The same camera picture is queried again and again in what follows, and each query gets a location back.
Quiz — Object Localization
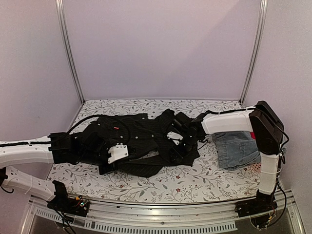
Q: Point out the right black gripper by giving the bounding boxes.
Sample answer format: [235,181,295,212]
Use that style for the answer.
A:
[169,134,201,163]

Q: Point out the black pinstriped shirt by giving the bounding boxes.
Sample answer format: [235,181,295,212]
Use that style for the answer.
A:
[90,109,199,177]

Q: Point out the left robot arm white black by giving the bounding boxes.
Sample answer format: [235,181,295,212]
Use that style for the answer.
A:
[0,117,131,212]

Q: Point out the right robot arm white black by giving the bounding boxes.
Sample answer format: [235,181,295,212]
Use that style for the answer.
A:
[167,101,289,213]

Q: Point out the pink perforated laundry basket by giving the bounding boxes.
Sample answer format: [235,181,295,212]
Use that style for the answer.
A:
[247,162,261,173]

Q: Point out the floral patterned table mat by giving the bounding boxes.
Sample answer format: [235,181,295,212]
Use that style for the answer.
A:
[47,99,260,203]

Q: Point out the light blue denim jeans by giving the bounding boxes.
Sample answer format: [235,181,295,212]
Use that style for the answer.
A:
[212,131,261,170]

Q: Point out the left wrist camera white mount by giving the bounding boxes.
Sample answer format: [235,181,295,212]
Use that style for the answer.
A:
[108,144,129,164]

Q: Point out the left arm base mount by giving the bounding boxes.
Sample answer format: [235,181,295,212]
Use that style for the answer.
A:
[47,194,90,217]

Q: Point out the front aluminium rail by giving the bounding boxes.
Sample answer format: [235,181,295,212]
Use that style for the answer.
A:
[21,190,306,234]

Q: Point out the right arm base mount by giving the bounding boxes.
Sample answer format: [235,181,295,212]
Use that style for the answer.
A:
[234,193,277,229]

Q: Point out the left aluminium frame post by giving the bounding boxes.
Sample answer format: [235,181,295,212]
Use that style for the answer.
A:
[55,0,85,105]

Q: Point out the aluminium frame post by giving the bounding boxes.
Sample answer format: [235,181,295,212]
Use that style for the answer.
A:
[55,0,85,105]
[239,0,268,105]

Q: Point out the right aluminium frame post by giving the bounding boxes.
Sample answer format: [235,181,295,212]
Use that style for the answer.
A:
[239,0,268,105]

